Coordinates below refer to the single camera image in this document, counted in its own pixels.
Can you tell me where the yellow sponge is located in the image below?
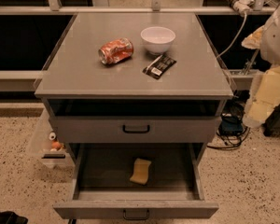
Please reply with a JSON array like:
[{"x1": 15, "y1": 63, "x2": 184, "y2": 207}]
[{"x1": 130, "y1": 158, "x2": 151, "y2": 185}]

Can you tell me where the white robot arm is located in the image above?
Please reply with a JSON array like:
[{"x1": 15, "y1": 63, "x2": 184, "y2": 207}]
[{"x1": 243, "y1": 5, "x2": 280, "y2": 128}]

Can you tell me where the grey drawer cabinet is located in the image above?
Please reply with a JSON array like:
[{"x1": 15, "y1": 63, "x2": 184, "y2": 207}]
[{"x1": 34, "y1": 12, "x2": 234, "y2": 220}]

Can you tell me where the closed grey top drawer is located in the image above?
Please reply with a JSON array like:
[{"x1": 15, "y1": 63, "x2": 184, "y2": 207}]
[{"x1": 49, "y1": 117, "x2": 221, "y2": 144}]

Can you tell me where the open grey middle drawer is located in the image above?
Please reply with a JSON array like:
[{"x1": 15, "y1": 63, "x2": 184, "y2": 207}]
[{"x1": 54, "y1": 144, "x2": 218, "y2": 220}]

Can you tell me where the black snack packet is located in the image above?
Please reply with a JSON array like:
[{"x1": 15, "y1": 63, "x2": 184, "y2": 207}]
[{"x1": 143, "y1": 55, "x2": 176, "y2": 79}]

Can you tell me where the crushed orange soda can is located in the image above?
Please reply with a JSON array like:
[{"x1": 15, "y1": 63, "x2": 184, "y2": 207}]
[{"x1": 98, "y1": 38, "x2": 133, "y2": 64}]

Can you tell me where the white bowl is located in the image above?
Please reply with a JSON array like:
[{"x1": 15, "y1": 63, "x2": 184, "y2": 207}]
[{"x1": 140, "y1": 26, "x2": 175, "y2": 54}]

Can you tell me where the white power strip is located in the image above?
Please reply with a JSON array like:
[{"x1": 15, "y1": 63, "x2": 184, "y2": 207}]
[{"x1": 227, "y1": 0, "x2": 253, "y2": 16}]

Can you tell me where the black bag corner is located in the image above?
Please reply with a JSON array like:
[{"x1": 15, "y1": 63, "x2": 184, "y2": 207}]
[{"x1": 0, "y1": 211, "x2": 28, "y2": 224}]

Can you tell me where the black cable bundle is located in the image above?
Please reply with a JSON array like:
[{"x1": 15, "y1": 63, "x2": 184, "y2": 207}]
[{"x1": 206, "y1": 100, "x2": 251, "y2": 151}]

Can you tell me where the white power cable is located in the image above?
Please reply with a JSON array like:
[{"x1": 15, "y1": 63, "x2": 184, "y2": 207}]
[{"x1": 216, "y1": 10, "x2": 248, "y2": 60}]

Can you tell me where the metal railing frame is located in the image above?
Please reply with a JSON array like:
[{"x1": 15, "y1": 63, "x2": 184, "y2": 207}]
[{"x1": 0, "y1": 0, "x2": 280, "y2": 93}]

